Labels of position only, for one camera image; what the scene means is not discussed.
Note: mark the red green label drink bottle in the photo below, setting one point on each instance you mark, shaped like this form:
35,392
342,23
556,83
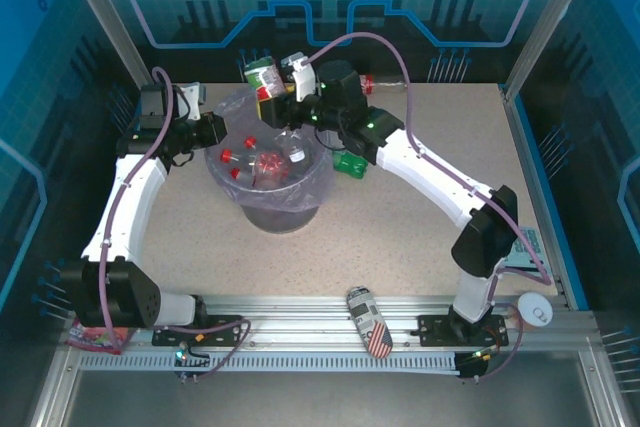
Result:
262,74

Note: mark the green plastic bottle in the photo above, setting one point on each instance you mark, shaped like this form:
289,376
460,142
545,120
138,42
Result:
350,167

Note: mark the translucent purple bin liner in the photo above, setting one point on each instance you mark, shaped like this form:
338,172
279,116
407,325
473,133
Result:
300,194

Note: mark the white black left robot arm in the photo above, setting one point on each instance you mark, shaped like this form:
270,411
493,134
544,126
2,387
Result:
130,197

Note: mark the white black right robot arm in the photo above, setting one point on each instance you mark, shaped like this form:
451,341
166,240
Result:
430,172

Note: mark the black connector box with LED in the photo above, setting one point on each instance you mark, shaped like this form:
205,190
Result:
470,367
192,361

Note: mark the red berry snack bag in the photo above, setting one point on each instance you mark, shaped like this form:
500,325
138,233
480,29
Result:
95,336

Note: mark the stars and stripes can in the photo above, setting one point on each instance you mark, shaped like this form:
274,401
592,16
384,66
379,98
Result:
370,322

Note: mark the teal calculator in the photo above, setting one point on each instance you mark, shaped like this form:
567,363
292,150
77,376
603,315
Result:
530,247

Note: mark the white round puck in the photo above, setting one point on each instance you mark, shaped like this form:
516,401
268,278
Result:
532,307

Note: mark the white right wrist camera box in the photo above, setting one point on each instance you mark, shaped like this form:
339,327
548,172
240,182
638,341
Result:
304,82

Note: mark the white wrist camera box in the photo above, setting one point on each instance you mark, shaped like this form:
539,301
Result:
304,82
192,97

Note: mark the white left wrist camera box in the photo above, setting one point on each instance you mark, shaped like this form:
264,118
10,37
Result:
192,97

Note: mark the aluminium enclosure post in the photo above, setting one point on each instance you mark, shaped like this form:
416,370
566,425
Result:
111,22
549,22

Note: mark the aluminium mounting rail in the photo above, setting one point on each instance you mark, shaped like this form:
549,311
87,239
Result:
300,317

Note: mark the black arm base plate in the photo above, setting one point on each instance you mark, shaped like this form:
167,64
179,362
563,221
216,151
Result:
432,329
165,337

